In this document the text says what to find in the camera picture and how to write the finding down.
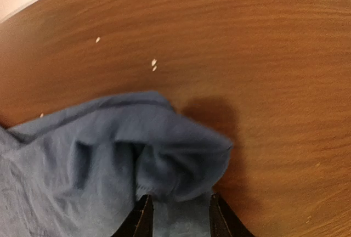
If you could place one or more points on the dark blue polo shirt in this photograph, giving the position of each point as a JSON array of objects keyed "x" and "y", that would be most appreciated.
[{"x": 80, "y": 171}]

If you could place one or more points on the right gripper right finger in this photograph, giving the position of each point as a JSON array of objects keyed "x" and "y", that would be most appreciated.
[{"x": 223, "y": 220}]

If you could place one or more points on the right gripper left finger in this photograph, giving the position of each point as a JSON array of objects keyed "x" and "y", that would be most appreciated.
[{"x": 139, "y": 222}]

